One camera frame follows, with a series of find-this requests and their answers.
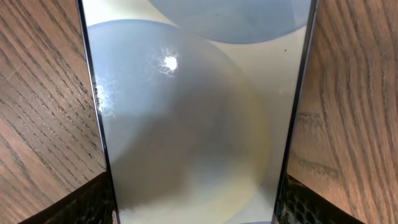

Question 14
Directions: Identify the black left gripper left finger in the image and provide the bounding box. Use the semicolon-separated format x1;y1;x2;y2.
21;172;114;224

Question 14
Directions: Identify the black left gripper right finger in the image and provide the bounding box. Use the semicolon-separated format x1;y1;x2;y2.
275;174;363;224

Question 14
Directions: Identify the Samsung Galaxy smartphone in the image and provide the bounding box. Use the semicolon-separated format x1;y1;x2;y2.
77;0;318;224

